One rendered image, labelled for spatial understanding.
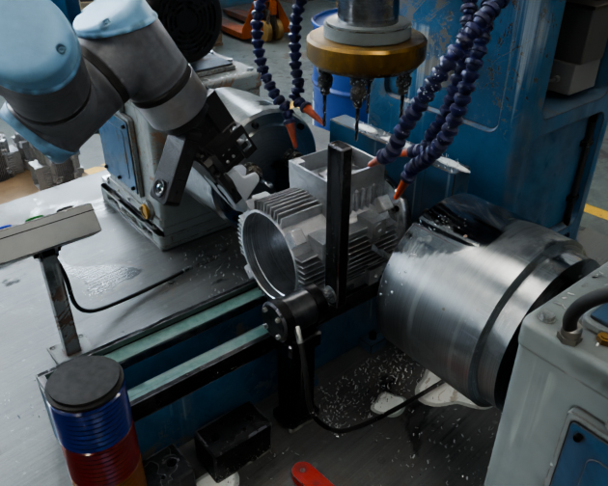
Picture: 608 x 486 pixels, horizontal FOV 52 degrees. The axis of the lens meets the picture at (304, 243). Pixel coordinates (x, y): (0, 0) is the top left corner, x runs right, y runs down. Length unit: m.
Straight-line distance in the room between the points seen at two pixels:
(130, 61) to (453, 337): 0.51
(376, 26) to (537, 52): 0.25
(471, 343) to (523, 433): 0.11
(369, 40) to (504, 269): 0.37
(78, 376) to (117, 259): 0.92
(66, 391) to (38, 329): 0.78
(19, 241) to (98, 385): 0.55
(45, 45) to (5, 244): 0.47
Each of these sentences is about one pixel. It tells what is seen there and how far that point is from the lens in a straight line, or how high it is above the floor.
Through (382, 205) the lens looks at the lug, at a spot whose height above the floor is 1.08.
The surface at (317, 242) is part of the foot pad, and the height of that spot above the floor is 1.07.
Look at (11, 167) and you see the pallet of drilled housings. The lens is 3.49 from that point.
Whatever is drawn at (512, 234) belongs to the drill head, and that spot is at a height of 1.16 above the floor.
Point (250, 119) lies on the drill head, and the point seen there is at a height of 1.16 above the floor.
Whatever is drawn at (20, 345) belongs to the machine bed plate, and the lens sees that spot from 1.27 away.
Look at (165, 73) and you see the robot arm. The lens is 0.81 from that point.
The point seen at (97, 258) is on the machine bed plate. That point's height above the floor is 0.80.
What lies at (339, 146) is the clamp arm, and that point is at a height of 1.25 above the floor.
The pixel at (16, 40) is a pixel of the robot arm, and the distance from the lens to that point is 0.64.
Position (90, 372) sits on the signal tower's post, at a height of 1.22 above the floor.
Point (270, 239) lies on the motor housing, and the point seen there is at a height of 0.99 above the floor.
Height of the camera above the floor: 1.57
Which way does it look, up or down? 32 degrees down
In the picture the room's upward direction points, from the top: straight up
